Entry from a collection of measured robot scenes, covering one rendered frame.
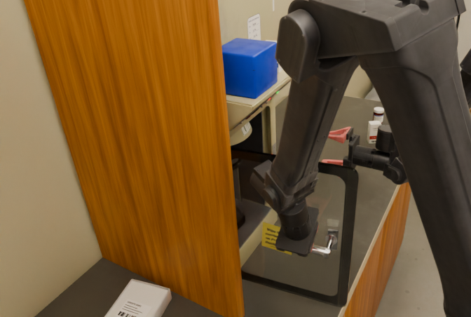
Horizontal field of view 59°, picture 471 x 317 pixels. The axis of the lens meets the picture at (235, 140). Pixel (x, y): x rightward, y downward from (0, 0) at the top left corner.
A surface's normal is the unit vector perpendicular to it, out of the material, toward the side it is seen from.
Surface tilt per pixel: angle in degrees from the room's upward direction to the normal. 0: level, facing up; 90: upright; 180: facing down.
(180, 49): 90
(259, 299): 0
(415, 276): 0
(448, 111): 71
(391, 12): 13
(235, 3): 90
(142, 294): 0
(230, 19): 90
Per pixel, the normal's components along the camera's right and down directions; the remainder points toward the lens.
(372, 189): -0.07, -0.87
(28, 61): 0.85, 0.21
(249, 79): -0.52, 0.45
